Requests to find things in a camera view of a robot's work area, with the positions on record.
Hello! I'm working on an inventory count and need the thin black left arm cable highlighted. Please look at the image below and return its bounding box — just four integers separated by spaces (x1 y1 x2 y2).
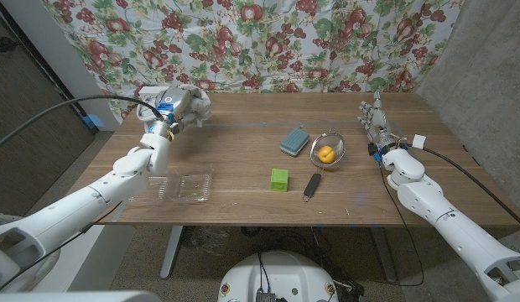
0 200 122 292

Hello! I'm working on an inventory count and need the clear plastic clamshell container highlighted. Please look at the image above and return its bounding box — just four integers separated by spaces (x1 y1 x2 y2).
129 173 212 206

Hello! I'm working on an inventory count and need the blue plastic piece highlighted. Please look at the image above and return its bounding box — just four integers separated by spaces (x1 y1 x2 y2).
81 113 107 131

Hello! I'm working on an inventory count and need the white power strip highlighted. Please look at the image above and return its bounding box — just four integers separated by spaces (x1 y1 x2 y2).
138 86 164 102

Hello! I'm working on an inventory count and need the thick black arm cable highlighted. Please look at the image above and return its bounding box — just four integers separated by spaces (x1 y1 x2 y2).
423 146 520 232
0 94 164 154

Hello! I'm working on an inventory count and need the black door handle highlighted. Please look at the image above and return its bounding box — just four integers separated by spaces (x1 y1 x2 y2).
0 36 18 55

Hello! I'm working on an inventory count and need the grey shirt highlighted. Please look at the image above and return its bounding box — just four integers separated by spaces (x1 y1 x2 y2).
136 85 212 128

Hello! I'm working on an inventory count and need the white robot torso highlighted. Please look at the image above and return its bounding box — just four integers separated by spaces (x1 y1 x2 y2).
217 250 340 302

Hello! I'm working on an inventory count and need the orange fruit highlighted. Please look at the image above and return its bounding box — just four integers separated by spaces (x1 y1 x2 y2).
318 145 337 164

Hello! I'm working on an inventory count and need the white floor platform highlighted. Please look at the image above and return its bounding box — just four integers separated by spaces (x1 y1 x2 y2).
33 224 136 293

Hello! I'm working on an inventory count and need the clear glass bowl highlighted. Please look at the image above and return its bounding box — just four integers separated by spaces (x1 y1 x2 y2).
309 131 346 169

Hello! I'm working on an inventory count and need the green sticky note block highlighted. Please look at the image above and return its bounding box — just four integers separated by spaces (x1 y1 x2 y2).
270 168 290 193

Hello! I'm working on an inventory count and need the black key fob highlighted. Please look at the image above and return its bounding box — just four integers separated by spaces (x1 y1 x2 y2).
302 173 322 203

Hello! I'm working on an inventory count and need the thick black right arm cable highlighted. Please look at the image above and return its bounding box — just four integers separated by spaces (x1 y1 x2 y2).
423 146 520 232

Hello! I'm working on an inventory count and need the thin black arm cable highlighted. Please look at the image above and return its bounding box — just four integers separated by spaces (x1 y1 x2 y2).
0 200 122 292
379 165 425 288

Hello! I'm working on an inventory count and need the clear plastic bag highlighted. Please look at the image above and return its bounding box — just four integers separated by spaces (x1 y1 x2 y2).
188 226 231 257

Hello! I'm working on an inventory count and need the floral fruit print backdrop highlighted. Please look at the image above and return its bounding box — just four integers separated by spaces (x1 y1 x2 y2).
40 0 465 122

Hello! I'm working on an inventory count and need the white table leg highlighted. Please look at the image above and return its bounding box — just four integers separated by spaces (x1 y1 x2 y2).
371 226 398 284
159 226 185 280

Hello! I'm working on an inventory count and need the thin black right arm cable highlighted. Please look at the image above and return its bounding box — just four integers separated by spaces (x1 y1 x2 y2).
379 165 425 288

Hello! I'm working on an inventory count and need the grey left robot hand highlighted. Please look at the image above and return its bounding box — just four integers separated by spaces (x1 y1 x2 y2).
150 86 200 135

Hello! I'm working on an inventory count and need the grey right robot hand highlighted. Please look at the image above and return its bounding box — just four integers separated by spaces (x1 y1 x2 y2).
357 91 402 157

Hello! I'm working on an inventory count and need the teal ribbed sponge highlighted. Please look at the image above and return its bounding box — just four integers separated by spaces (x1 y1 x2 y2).
279 128 311 158

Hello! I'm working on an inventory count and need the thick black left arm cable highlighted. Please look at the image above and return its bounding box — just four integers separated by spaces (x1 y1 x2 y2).
0 94 164 154

